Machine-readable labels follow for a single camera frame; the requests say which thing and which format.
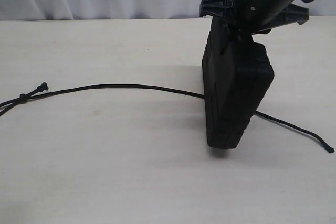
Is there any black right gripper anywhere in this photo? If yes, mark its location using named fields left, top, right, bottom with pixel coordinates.
left=200, top=0, right=309, bottom=34

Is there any black plastic case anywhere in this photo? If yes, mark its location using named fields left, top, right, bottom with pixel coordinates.
left=202, top=17, right=274, bottom=150

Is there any black cord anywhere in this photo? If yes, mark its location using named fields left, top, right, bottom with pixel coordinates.
left=0, top=82, right=335, bottom=154

